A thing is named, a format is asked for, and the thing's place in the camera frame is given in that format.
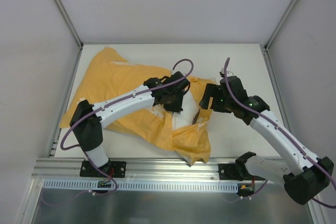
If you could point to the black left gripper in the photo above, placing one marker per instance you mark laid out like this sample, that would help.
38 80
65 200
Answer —
172 99

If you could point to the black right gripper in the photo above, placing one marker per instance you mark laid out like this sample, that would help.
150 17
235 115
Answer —
212 97

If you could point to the white pillow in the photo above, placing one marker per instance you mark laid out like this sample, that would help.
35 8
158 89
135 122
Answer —
188 114

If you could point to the blue and yellow pillowcase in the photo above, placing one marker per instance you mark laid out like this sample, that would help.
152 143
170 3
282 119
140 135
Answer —
109 76

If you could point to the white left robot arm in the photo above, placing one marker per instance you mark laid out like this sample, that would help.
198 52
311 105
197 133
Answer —
89 120

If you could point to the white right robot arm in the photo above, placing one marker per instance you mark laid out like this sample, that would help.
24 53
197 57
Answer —
303 174

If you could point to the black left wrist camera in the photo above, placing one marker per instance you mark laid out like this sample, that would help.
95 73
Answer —
178 82

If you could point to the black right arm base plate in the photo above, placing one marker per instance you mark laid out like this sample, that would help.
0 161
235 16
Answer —
233 171

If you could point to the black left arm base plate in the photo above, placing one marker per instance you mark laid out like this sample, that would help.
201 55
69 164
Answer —
115 169

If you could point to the right aluminium frame post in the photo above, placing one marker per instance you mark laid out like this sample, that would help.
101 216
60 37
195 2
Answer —
286 14

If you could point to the aluminium frame post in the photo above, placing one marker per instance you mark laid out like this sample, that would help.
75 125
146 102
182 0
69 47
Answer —
286 14
65 16

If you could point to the aluminium mounting rail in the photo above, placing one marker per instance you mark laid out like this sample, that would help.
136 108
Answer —
141 169

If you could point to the white slotted cable duct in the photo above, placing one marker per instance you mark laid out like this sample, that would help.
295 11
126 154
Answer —
136 185

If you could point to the left aluminium frame post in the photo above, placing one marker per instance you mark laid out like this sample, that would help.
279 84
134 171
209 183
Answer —
65 16

